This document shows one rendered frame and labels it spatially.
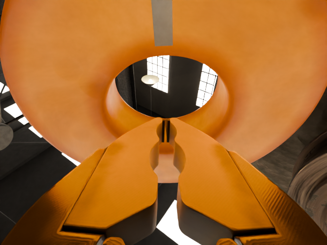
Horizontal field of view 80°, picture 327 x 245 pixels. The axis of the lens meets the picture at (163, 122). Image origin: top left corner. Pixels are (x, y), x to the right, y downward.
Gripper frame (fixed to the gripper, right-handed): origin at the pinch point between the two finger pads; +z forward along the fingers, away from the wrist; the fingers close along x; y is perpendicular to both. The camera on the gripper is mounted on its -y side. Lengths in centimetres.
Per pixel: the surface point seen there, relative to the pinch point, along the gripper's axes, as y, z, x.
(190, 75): 194, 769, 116
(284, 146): 24, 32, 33
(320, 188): 20.0, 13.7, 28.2
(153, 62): 171, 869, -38
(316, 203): 24.1, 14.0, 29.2
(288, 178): 35, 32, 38
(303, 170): 18.5, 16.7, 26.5
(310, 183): 21.1, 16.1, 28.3
